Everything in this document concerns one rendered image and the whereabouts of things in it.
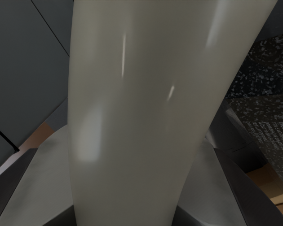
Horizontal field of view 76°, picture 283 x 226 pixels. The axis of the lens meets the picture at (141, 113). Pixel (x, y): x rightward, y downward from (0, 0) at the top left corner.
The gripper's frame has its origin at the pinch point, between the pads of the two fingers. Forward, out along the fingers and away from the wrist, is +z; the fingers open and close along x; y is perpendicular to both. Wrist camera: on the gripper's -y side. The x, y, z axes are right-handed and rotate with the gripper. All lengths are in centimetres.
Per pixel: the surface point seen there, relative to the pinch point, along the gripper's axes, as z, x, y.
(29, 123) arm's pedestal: 16.3, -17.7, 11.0
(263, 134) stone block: 25.1, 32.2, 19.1
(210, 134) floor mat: 85, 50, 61
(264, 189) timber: 67, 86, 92
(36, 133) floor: 90, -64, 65
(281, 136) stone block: 22.5, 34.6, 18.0
